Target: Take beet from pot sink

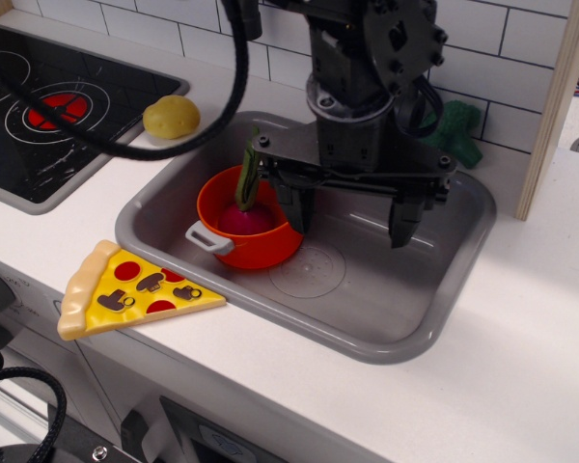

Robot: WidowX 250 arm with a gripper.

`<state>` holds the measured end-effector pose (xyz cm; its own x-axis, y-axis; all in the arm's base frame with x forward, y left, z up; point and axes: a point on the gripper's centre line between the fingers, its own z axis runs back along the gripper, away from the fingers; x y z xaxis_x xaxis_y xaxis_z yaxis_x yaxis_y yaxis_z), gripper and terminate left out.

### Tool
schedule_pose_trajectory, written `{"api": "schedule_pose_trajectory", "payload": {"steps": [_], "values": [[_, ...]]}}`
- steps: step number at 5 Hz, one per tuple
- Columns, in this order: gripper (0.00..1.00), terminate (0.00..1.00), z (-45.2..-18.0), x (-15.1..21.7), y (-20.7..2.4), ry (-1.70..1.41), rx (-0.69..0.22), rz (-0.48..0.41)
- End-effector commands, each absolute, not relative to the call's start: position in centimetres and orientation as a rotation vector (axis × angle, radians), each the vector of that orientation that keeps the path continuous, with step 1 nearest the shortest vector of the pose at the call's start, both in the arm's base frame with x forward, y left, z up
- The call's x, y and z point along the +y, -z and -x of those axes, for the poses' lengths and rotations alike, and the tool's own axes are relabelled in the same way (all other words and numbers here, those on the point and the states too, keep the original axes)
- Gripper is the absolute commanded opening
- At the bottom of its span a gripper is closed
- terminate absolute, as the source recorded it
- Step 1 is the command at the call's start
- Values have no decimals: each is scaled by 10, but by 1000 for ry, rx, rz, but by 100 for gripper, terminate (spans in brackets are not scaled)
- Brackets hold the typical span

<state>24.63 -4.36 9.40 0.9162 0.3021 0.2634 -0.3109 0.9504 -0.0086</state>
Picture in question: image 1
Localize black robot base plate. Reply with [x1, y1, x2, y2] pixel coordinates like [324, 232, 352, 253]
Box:
[0, 405, 137, 462]

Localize light wooden side panel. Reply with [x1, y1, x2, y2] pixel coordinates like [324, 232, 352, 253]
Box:
[514, 0, 579, 221]

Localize grey plastic toy sink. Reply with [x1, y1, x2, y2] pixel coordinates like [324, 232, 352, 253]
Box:
[115, 111, 496, 364]

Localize yellow toy potato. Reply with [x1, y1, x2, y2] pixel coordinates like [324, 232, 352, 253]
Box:
[143, 95, 201, 140]

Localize green toy broccoli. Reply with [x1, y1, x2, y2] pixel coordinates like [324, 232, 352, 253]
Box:
[421, 100, 483, 169]

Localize black braided cable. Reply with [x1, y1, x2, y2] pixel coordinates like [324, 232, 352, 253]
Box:
[0, 0, 263, 163]

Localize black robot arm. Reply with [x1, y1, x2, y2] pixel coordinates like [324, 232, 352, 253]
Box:
[253, 1, 456, 248]

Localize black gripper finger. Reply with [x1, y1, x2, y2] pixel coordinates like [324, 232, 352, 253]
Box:
[388, 190, 430, 248]
[271, 178, 316, 234]

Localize toy pizza slice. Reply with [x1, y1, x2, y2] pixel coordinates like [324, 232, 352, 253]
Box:
[57, 240, 226, 340]

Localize orange toy pot grey handles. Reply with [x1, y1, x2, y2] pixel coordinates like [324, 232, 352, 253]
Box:
[185, 166, 303, 269]

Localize purple toy beet green stem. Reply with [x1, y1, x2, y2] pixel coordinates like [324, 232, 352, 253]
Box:
[218, 141, 275, 235]

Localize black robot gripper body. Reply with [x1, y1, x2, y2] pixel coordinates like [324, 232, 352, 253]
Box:
[251, 80, 455, 206]

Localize black toy stove top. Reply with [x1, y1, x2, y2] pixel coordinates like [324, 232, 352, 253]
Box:
[0, 23, 191, 216]

